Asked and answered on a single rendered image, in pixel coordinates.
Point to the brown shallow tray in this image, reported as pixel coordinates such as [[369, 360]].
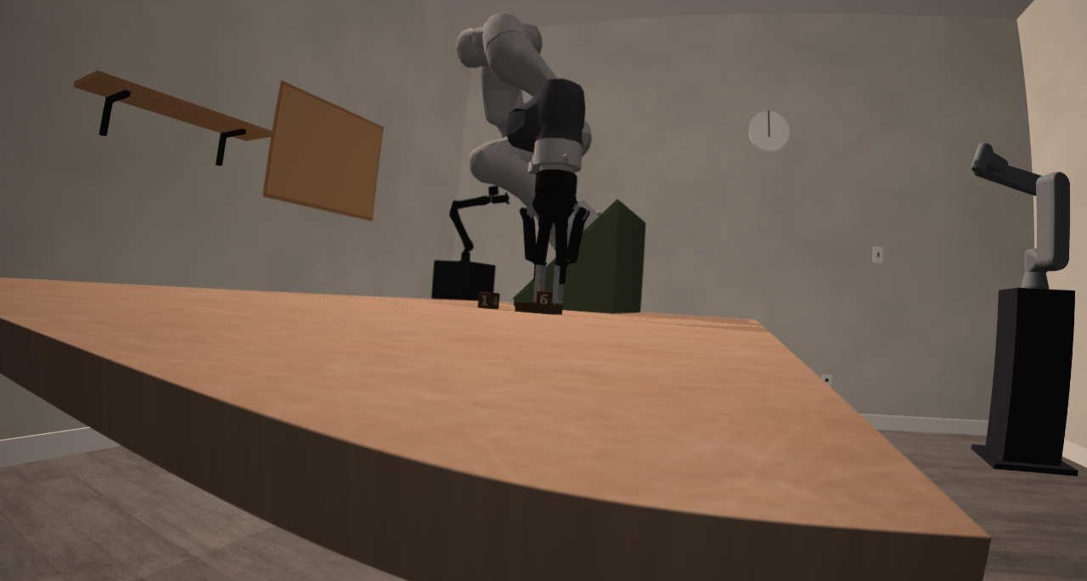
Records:
[[529, 307]]

